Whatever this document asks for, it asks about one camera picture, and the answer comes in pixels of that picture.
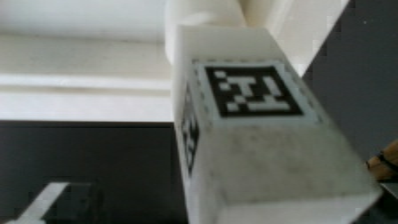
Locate white square table top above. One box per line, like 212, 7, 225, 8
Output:
0, 0, 349, 122

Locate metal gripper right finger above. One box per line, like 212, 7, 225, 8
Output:
365, 140, 398, 224

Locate white table leg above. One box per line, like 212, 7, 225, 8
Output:
164, 0, 379, 224

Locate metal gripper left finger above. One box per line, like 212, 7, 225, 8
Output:
10, 182, 92, 224

